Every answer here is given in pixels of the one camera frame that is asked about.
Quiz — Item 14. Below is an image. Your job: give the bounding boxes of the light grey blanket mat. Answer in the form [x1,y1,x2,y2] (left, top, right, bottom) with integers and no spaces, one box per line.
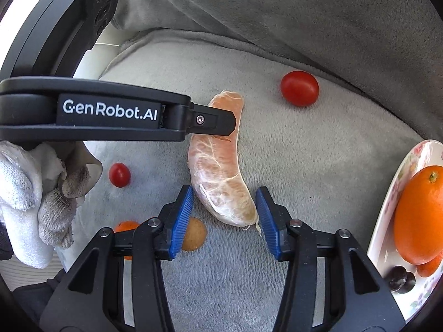
[66,31,433,332]

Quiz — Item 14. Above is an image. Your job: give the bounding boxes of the brown longan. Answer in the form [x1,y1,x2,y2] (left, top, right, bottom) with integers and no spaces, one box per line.
[181,217,207,251]

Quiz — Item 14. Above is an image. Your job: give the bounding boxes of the small red cherry tomato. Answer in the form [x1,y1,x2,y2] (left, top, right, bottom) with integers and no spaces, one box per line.
[109,163,131,188]

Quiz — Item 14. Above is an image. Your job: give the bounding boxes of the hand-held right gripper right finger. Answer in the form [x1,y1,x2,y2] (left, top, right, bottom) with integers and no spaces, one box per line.
[254,187,407,332]

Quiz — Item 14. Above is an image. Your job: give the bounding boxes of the dark grape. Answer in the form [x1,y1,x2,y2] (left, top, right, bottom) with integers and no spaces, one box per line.
[396,271,416,294]
[388,266,408,291]

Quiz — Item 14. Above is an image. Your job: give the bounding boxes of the rolled grey blanket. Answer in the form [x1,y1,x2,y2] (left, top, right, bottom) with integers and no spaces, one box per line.
[111,0,443,139]

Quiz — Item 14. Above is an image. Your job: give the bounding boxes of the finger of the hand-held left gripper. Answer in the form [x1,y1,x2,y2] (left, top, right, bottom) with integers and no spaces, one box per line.
[189,103,238,136]

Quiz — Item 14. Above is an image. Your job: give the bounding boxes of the person's left hand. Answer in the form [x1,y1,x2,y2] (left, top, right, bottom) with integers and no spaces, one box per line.
[0,140,103,269]

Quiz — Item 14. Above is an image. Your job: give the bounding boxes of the floral white bowl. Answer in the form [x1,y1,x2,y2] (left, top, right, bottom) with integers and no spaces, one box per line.
[366,140,443,321]

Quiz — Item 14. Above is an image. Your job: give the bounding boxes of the large orange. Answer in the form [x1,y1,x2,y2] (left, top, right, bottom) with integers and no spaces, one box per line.
[393,166,443,265]

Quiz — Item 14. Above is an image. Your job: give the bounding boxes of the peeled pomelo segment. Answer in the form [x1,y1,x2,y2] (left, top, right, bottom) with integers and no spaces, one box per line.
[188,90,259,230]

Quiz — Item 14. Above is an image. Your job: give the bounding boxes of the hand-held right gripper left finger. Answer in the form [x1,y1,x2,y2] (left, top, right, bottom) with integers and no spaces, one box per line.
[42,185,194,332]

